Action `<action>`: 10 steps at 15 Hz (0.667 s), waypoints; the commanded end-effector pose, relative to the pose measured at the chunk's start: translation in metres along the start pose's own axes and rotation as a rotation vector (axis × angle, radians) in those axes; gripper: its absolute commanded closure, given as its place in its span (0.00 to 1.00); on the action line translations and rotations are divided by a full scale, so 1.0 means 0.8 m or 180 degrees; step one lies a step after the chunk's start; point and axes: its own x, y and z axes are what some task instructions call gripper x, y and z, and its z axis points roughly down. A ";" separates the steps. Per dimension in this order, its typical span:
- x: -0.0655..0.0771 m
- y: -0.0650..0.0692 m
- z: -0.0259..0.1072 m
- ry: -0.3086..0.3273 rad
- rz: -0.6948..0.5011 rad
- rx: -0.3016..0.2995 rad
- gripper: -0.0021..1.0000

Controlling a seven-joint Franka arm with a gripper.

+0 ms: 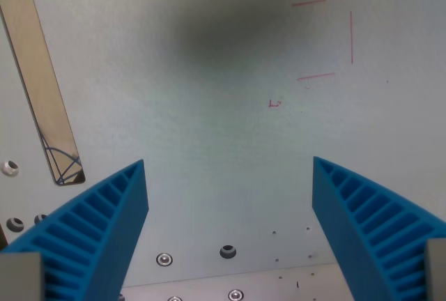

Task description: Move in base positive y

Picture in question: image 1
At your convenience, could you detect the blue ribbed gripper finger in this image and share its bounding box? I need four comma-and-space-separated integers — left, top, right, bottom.
312, 155, 446, 301
0, 159, 150, 301

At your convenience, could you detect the elongated slot cutout in table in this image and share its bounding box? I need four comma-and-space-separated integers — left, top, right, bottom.
0, 0, 86, 187

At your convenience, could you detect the brushed metal base plate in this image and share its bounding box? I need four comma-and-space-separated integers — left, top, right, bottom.
119, 261, 353, 301

